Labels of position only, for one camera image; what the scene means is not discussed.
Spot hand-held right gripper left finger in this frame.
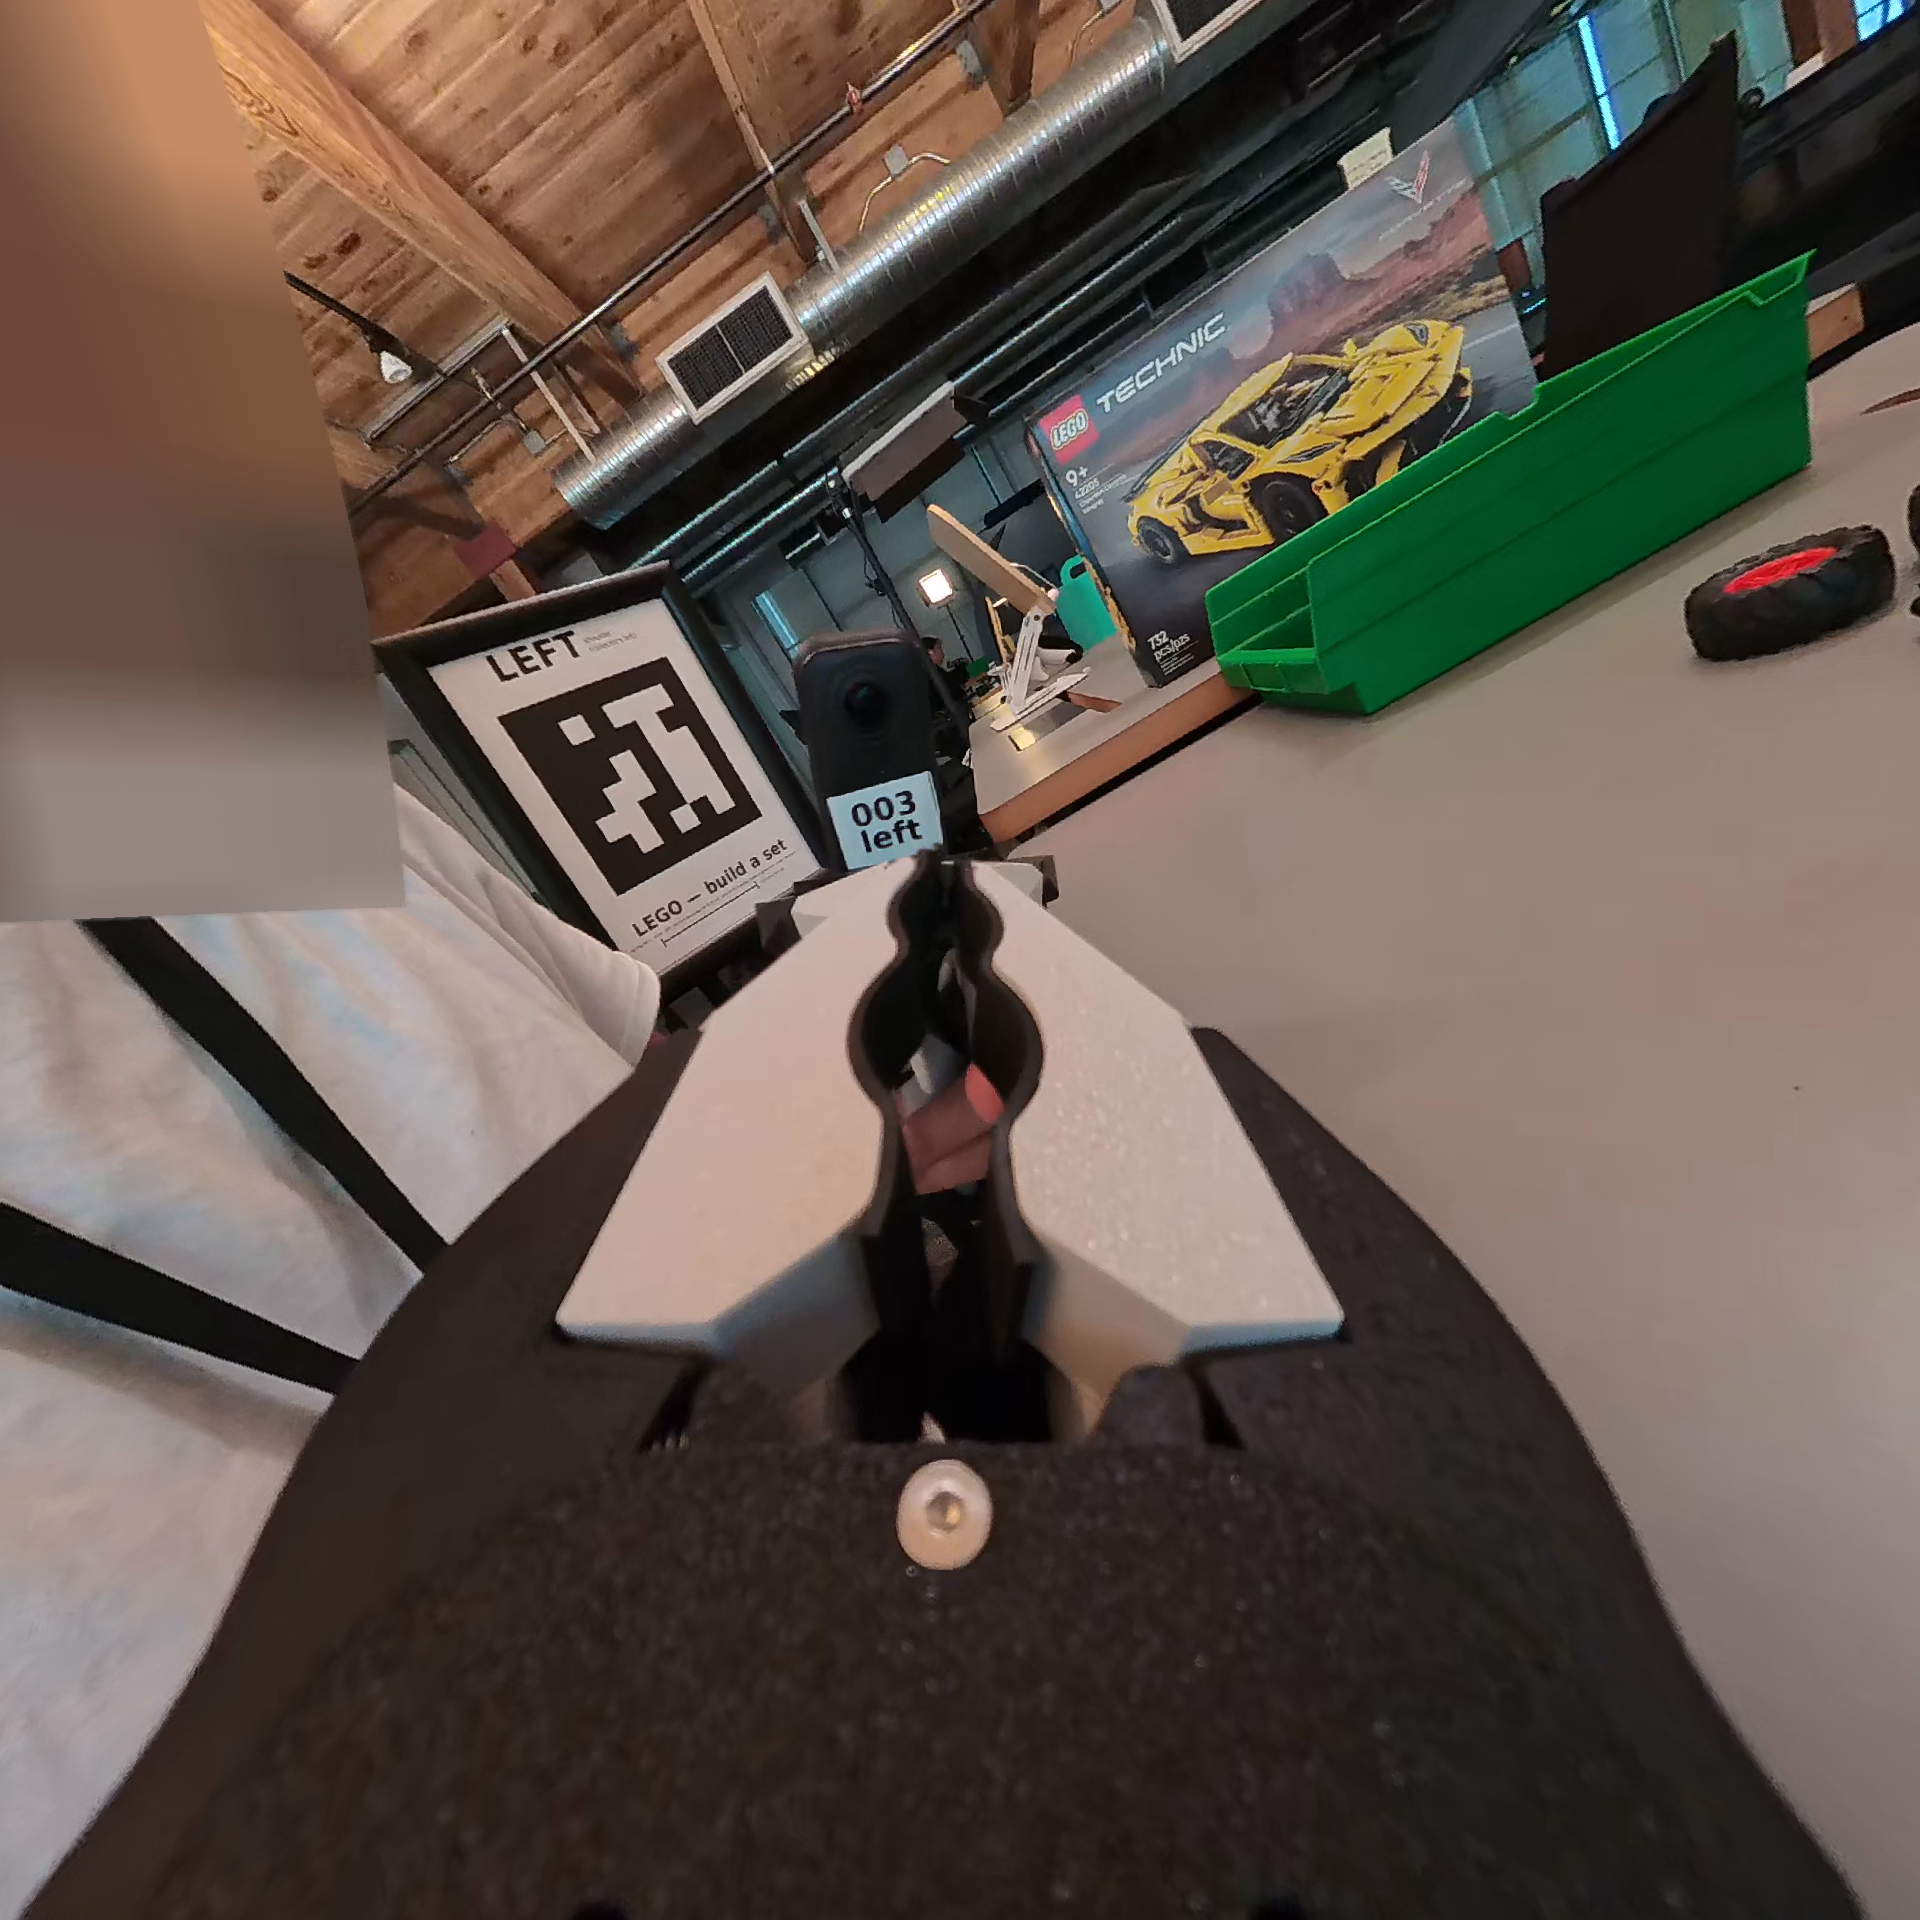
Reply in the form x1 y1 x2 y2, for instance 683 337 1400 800
554 855 942 1442

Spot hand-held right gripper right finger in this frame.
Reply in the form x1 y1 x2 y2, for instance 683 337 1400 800
959 863 1341 1424

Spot yellow car lego box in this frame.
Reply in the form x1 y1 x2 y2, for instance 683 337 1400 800
1025 120 1542 692

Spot person's left hand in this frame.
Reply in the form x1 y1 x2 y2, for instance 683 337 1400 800
905 1067 1006 1202

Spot wooden document stand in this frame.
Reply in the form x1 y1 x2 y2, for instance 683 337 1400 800
925 499 1103 741

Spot wooden edged table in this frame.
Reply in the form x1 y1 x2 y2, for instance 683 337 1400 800
961 645 1257 842

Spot black overhead light panel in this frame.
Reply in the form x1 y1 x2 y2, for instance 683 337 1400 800
839 383 990 519

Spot white air vent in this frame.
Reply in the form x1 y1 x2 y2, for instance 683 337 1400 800
652 270 816 419

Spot person's white shirt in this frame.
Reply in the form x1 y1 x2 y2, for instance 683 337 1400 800
0 777 665 1914

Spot green storage bin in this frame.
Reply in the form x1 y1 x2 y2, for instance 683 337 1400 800
1210 253 1817 718

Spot black tyre red hub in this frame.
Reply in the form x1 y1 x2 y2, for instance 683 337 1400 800
1682 519 1895 662

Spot black monitor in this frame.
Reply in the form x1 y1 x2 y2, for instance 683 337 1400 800
1536 25 1746 383

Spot black strap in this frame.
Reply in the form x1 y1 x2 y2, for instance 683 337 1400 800
0 1202 350 1400
79 915 453 1267

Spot silver air duct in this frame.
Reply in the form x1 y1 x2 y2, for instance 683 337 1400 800
541 11 1175 526

